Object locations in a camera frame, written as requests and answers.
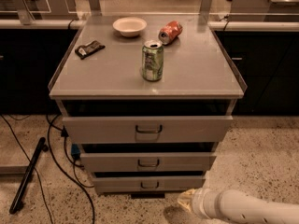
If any blue plug connector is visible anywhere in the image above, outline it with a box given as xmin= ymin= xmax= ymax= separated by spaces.
xmin=71 ymin=144 xmax=80 ymax=160

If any black bar on floor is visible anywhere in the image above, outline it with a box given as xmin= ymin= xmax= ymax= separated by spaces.
xmin=9 ymin=137 xmax=46 ymax=214

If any white horizontal rail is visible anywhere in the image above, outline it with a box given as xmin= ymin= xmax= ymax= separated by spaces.
xmin=0 ymin=20 xmax=299 ymax=32

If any grey drawer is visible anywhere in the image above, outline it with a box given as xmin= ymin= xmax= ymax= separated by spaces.
xmin=93 ymin=175 xmax=205 ymax=194
xmin=63 ymin=116 xmax=233 ymax=144
xmin=81 ymin=152 xmax=216 ymax=172

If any grey drawer cabinet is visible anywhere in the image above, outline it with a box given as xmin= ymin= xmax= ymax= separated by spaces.
xmin=50 ymin=15 xmax=246 ymax=181

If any black floor cable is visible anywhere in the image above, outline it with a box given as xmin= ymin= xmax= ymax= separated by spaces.
xmin=0 ymin=113 xmax=96 ymax=224

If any orange soda can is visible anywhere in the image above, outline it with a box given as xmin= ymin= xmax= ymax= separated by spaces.
xmin=158 ymin=21 xmax=183 ymax=45

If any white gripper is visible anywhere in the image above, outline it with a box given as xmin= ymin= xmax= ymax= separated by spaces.
xmin=178 ymin=189 xmax=218 ymax=219

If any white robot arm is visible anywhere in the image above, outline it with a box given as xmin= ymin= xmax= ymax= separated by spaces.
xmin=178 ymin=188 xmax=299 ymax=224

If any grey middle drawer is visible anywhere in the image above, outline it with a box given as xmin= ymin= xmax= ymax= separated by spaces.
xmin=81 ymin=152 xmax=216 ymax=172

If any grey bottom drawer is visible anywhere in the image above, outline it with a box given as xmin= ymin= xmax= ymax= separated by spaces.
xmin=93 ymin=175 xmax=205 ymax=194

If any green soda can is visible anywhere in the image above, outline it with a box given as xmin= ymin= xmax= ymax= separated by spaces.
xmin=141 ymin=40 xmax=164 ymax=81

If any grey top drawer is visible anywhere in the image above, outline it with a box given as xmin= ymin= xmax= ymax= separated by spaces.
xmin=63 ymin=116 xmax=233 ymax=144

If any white bowl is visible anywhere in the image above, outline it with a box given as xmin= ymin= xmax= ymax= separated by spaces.
xmin=113 ymin=17 xmax=147 ymax=37

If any dark snack packet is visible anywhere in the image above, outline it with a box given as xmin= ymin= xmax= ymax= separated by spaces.
xmin=75 ymin=40 xmax=106 ymax=60

